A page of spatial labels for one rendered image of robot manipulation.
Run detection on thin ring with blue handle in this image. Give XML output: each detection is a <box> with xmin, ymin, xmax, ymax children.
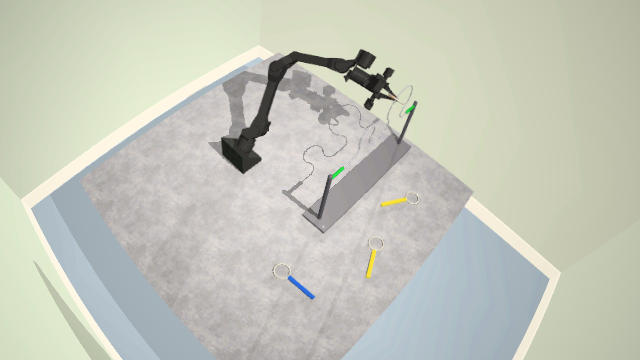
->
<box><xmin>273</xmin><ymin>263</ymin><xmax>315</xmax><ymax>299</ymax></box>

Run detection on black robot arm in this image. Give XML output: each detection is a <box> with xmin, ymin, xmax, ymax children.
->
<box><xmin>233</xmin><ymin>49</ymin><xmax>385</xmax><ymax>154</ymax></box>

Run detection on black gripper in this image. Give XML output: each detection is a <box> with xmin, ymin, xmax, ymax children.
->
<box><xmin>359</xmin><ymin>67</ymin><xmax>396</xmax><ymax>110</ymax></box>

